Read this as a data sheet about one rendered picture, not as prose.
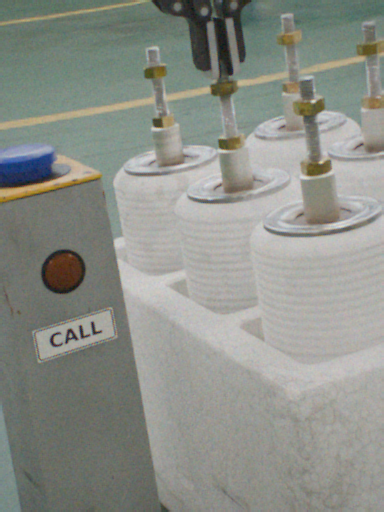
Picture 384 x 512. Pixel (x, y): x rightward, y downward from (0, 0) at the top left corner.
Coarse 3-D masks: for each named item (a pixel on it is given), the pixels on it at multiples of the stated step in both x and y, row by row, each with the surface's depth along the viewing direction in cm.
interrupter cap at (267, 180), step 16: (208, 176) 96; (256, 176) 95; (272, 176) 94; (288, 176) 93; (192, 192) 93; (208, 192) 93; (224, 192) 93; (240, 192) 92; (256, 192) 90; (272, 192) 91
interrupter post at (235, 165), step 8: (224, 152) 92; (232, 152) 92; (240, 152) 92; (248, 152) 93; (224, 160) 92; (232, 160) 92; (240, 160) 92; (248, 160) 93; (224, 168) 92; (232, 168) 92; (240, 168) 92; (248, 168) 93; (224, 176) 93; (232, 176) 92; (240, 176) 92; (248, 176) 93; (224, 184) 93; (232, 184) 93; (240, 184) 93; (248, 184) 93; (232, 192) 93
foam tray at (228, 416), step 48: (144, 288) 98; (144, 336) 97; (192, 336) 88; (240, 336) 86; (144, 384) 100; (192, 384) 91; (240, 384) 83; (288, 384) 77; (336, 384) 77; (192, 432) 93; (240, 432) 85; (288, 432) 78; (336, 432) 78; (192, 480) 96; (240, 480) 87; (288, 480) 80; (336, 480) 79
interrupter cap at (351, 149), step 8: (352, 136) 101; (360, 136) 101; (336, 144) 100; (344, 144) 99; (352, 144) 99; (360, 144) 99; (328, 152) 98; (336, 152) 98; (344, 152) 97; (352, 152) 97; (360, 152) 96; (368, 152) 96; (376, 152) 96; (344, 160) 96; (352, 160) 95; (360, 160) 95; (368, 160) 95; (376, 160) 95
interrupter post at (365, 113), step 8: (368, 112) 97; (376, 112) 96; (368, 120) 97; (376, 120) 96; (368, 128) 97; (376, 128) 97; (368, 136) 97; (376, 136) 97; (368, 144) 97; (376, 144) 97
